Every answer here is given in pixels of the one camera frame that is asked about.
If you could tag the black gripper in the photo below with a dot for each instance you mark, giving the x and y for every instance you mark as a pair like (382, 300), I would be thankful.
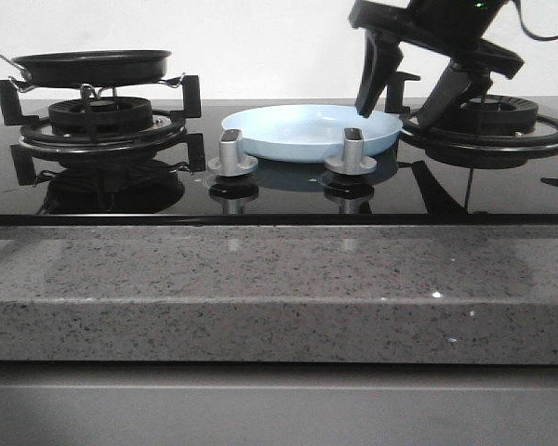
(451, 28)

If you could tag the light blue plate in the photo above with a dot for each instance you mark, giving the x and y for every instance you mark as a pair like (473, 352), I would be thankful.
(309, 133)

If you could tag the black frying pan mint handle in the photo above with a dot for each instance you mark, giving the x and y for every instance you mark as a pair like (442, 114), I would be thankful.
(101, 68)

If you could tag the black right gas burner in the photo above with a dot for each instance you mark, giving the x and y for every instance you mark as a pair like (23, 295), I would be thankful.
(498, 115)

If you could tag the black gas burner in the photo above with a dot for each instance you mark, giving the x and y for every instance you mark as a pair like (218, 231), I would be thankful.
(110, 115)
(498, 115)

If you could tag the silver right stove knob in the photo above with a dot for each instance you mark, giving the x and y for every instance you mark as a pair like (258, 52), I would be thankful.
(351, 161)

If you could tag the silver stove knob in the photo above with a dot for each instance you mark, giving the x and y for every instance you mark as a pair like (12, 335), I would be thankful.
(351, 161)
(232, 160)

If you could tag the black right pan support grate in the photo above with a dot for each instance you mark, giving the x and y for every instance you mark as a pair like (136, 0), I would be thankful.
(446, 142)

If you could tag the black pan support grate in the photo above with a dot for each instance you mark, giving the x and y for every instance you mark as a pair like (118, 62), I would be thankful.
(446, 142)
(38, 137)

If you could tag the black glass gas cooktop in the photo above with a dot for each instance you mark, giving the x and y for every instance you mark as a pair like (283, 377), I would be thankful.
(173, 187)

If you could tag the silver left stove knob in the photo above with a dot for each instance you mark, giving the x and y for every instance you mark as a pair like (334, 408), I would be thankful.
(232, 160)

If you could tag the black left gas burner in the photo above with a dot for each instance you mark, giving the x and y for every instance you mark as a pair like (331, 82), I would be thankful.
(110, 115)

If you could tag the black left pan support grate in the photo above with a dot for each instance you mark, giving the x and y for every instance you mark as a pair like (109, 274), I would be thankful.
(38, 137)

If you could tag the grey cabinet front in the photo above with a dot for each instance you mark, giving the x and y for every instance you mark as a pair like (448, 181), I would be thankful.
(106, 403)

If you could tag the wire pan reducer stand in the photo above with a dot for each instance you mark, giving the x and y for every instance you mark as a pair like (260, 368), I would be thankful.
(23, 87)

